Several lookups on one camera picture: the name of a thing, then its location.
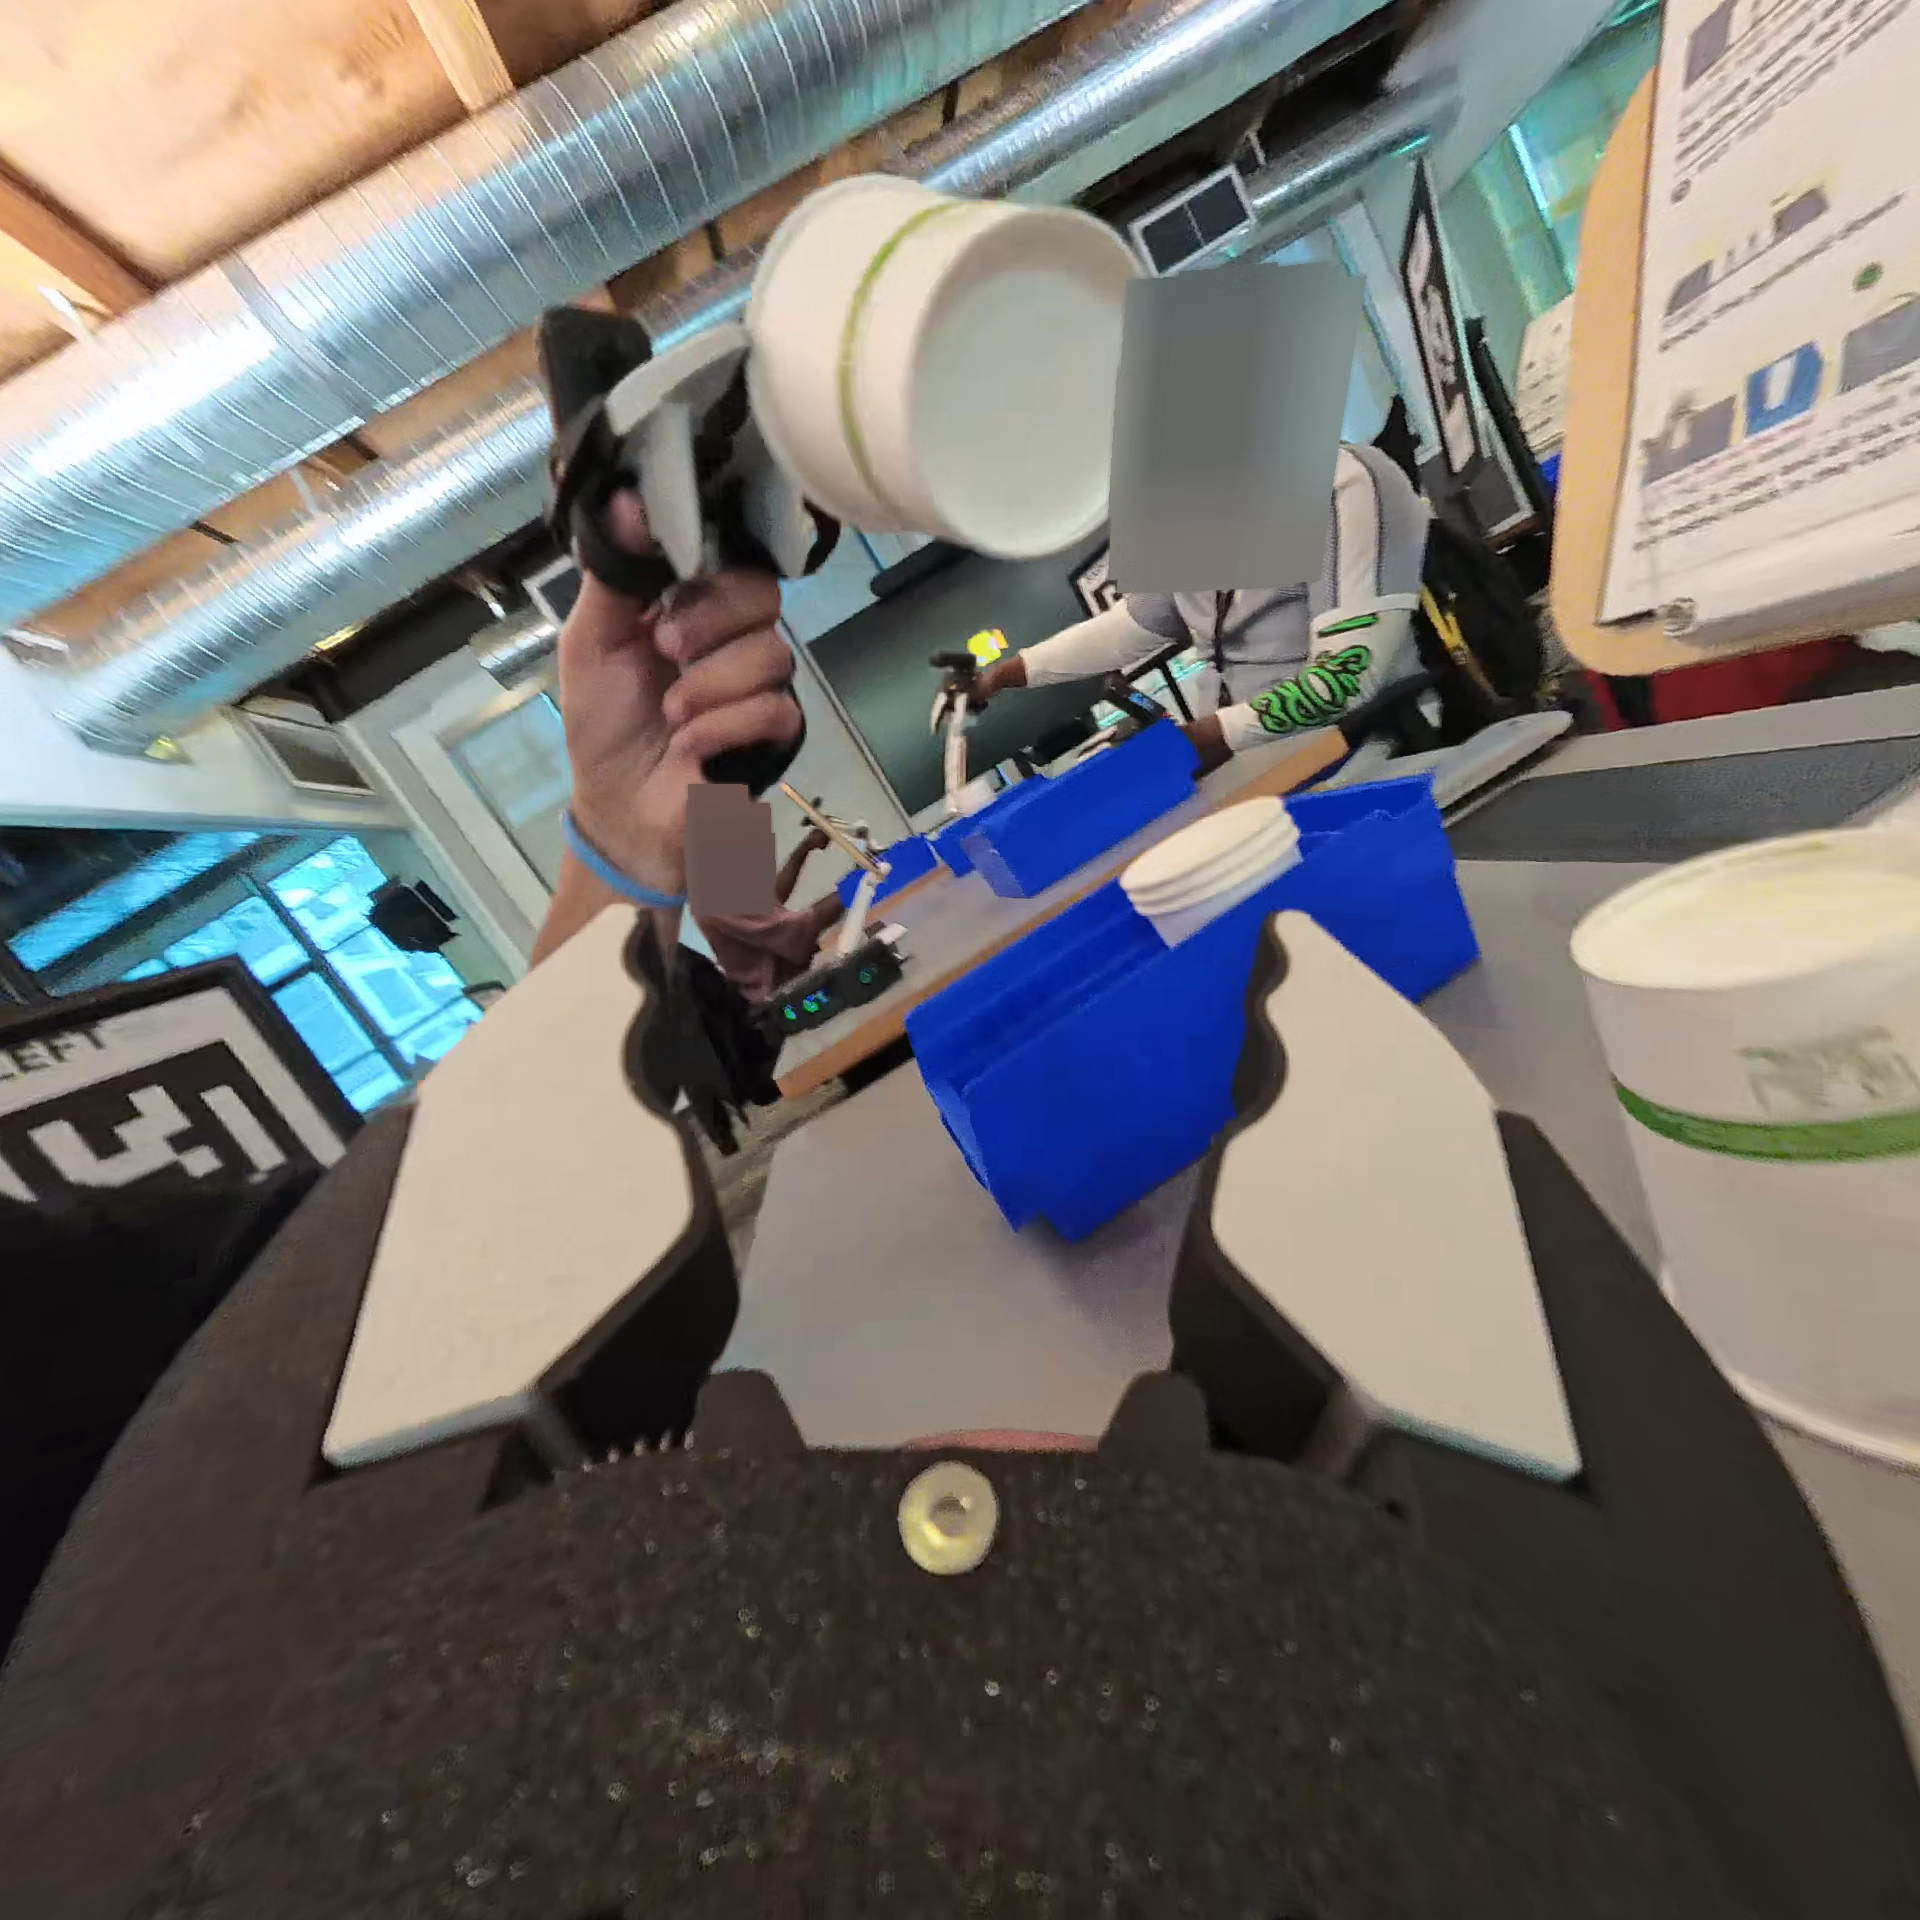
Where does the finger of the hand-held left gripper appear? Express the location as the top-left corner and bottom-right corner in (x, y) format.
(739, 446), (828, 581)
(600, 317), (756, 589)

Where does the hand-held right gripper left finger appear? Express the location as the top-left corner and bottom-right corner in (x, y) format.
(320, 903), (742, 1469)

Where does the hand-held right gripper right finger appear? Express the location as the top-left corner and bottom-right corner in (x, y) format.
(1170, 910), (1586, 1487)

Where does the white paper cup green band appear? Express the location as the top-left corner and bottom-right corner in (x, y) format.
(742, 171), (1146, 563)
(1570, 827), (1920, 1469)

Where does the stack of white paper cups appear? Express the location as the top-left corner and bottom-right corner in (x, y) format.
(1117, 794), (1302, 949)

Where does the person's left forearm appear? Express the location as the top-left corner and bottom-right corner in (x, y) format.
(533, 861), (671, 977)

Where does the person's left hand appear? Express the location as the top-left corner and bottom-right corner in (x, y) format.
(558, 493), (808, 910)

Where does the black jacket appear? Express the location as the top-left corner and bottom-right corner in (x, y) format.
(630, 914), (787, 1158)

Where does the black studio light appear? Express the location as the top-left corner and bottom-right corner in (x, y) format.
(366, 876), (462, 957)

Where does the blue wristband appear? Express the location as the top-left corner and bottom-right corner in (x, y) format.
(560, 806), (693, 914)

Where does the framed marker sign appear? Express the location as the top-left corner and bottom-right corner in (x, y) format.
(0, 955), (371, 1205)
(1402, 155), (1491, 486)

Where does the black power strip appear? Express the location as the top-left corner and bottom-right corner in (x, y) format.
(750, 942), (913, 1047)

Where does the person's left black sleeve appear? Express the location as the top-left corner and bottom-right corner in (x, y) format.
(0, 1170), (349, 1644)

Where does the grey metal tray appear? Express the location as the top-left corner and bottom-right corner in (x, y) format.
(1394, 707), (1578, 816)

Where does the ceiling air vent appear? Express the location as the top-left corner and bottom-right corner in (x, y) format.
(1124, 163), (1261, 275)

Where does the red bag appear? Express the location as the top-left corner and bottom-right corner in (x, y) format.
(1590, 636), (1862, 731)

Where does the wooden instruction board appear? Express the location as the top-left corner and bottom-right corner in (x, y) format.
(1549, 0), (1920, 680)

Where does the black wall screen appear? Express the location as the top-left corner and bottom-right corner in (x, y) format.
(803, 546), (1142, 846)

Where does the silver air duct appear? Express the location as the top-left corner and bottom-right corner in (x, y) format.
(60, 0), (1443, 752)
(0, 0), (1082, 632)

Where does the dark table cable cover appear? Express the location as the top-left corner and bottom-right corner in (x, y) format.
(1447, 734), (1920, 867)

